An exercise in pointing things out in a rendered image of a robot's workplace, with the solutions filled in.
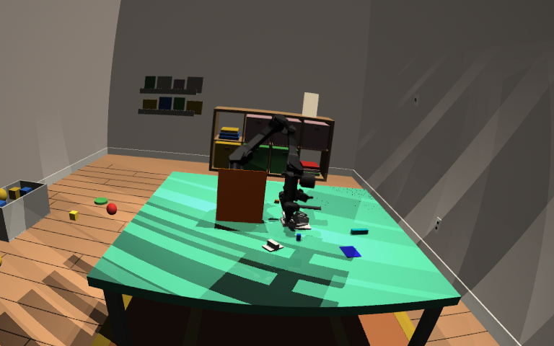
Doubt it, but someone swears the teal rectangular block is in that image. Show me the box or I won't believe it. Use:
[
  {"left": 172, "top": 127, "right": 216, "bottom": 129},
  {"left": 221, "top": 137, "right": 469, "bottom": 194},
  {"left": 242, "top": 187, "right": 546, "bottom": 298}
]
[{"left": 350, "top": 229, "right": 369, "bottom": 235}]

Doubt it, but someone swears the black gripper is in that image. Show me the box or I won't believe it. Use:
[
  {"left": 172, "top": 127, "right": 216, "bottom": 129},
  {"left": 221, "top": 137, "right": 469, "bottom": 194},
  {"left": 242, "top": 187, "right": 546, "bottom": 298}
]
[{"left": 279, "top": 185, "right": 300, "bottom": 222}]

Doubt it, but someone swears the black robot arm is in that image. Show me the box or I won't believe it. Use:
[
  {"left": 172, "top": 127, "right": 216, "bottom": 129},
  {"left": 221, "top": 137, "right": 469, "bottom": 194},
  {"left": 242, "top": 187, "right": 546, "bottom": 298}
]
[{"left": 229, "top": 114, "right": 315, "bottom": 203}]

